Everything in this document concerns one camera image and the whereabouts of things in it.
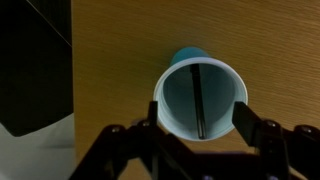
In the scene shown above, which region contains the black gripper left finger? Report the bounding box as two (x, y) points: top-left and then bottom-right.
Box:
(137, 101), (187, 180)

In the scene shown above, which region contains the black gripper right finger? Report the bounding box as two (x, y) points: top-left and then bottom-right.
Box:
(232, 102), (287, 180)

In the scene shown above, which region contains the black pen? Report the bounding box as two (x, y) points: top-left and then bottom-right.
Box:
(190, 64), (206, 139)

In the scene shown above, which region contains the blue plastic cup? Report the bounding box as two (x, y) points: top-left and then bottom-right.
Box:
(153, 47), (248, 141)

